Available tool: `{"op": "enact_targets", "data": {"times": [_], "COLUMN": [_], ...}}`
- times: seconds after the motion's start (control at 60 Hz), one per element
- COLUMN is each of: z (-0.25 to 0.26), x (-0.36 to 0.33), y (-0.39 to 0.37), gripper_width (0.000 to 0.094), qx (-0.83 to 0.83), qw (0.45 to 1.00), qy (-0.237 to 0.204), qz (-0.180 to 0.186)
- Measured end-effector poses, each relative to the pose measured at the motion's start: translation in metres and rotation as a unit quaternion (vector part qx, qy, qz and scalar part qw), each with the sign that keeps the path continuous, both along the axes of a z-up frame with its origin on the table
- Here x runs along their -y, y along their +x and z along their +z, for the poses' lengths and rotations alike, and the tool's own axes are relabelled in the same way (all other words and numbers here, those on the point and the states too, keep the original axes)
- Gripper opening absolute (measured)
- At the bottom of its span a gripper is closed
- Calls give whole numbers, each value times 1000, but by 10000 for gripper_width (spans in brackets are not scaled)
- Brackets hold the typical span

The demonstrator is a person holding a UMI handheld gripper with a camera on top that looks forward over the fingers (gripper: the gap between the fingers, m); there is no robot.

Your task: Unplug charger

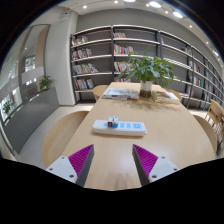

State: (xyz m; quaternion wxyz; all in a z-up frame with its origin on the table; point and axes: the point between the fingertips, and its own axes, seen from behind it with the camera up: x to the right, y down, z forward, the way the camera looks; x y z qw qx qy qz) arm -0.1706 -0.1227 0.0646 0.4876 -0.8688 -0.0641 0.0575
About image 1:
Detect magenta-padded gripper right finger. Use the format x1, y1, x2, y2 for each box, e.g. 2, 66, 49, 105
132, 143, 181, 187

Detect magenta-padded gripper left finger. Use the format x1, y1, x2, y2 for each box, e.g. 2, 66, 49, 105
45, 143, 95, 188

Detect light wooden round-back chair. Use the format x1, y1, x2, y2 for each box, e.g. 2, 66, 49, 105
41, 110, 90, 168
166, 88, 183, 103
193, 114, 218, 155
92, 84, 110, 102

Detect white power strip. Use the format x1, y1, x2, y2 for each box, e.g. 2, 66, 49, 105
91, 119, 148, 137

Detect yellow-green cover book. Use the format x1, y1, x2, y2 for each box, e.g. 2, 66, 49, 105
150, 89, 181, 105

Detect white cover book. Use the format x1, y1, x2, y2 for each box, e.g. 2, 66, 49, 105
101, 87, 140, 101

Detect small green floor plant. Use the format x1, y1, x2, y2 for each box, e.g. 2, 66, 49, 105
38, 74, 55, 92

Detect green potted plant white pot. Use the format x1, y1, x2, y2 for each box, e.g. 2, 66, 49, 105
116, 48, 176, 98

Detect grey shelf unit with books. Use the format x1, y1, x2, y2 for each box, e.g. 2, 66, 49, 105
69, 23, 224, 111

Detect ceiling spot lights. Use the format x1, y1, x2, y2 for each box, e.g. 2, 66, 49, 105
81, 0, 221, 58

